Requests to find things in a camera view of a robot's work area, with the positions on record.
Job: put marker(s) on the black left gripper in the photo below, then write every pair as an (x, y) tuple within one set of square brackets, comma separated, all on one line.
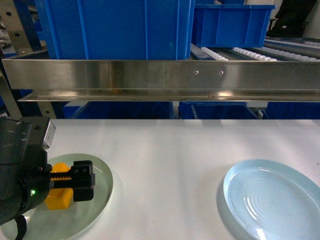
[(36, 179)]

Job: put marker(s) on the yellow two-stud toy block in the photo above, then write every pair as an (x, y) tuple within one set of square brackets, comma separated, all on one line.
[(60, 198)]

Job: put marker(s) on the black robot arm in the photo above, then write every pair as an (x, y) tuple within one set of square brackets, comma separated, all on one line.
[(14, 136)]

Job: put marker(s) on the pale green glass plate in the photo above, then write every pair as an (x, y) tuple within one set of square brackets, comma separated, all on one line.
[(71, 223)]

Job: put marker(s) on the blue bin under shelf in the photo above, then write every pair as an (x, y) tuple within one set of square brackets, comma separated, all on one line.
[(200, 110)]

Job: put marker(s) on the large blue plastic bin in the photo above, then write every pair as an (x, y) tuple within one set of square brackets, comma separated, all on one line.
[(117, 29)]

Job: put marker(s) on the pale blue glass plate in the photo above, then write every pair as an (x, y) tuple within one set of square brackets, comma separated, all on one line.
[(268, 200)]

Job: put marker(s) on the blue plastic bin on rollers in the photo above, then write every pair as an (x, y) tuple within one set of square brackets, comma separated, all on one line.
[(230, 25)]

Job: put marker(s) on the white roller conveyor track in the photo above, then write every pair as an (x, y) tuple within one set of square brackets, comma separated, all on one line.
[(263, 54)]

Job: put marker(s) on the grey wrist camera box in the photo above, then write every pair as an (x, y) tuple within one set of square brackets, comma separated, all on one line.
[(42, 131)]

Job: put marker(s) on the stainless steel shelf rail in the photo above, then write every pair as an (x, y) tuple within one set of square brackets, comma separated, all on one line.
[(165, 80)]

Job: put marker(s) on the steel rack upright post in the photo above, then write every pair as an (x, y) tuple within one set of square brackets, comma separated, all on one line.
[(19, 40)]

